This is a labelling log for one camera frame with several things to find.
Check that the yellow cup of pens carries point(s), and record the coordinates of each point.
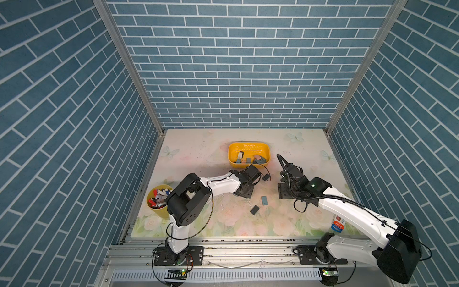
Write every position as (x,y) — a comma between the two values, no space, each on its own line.
(156,200)

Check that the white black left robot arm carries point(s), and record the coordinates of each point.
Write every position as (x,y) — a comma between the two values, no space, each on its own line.
(188,199)

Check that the right electronics board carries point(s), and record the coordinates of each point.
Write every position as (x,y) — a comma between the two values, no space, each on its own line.
(329,276)

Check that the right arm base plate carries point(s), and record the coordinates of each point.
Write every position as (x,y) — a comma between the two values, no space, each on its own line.
(311,255)

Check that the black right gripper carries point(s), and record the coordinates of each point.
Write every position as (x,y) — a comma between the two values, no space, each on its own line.
(281,189)

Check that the electronics board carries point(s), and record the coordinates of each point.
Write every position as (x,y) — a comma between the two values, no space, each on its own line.
(175,278)
(329,276)

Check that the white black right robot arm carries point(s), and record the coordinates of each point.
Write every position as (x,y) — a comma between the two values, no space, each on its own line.
(392,246)

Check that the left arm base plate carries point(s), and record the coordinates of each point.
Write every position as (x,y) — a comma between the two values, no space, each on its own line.
(164,256)

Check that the yellow plastic storage box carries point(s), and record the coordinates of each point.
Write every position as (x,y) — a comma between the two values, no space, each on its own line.
(250,149)

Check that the red blue glue tube package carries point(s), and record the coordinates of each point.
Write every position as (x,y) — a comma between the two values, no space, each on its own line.
(338,224)

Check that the aluminium mounting rail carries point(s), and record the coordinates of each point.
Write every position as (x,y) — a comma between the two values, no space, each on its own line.
(225,253)

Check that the left electronics board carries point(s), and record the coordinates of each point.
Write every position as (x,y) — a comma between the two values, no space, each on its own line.
(175,278)

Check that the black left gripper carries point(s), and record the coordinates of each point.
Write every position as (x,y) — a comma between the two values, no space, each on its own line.
(250,193)

